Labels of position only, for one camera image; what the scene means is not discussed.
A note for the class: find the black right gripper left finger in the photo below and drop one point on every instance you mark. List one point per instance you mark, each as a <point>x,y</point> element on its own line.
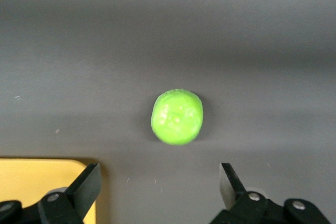
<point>84,190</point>

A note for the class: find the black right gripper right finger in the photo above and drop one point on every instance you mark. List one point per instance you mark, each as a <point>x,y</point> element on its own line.
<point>232,190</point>

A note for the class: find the green toy apple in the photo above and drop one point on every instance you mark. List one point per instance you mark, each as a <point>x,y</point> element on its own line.
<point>178,119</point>

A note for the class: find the yellow plastic tray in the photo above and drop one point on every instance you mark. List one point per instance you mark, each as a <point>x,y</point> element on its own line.
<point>39,176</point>

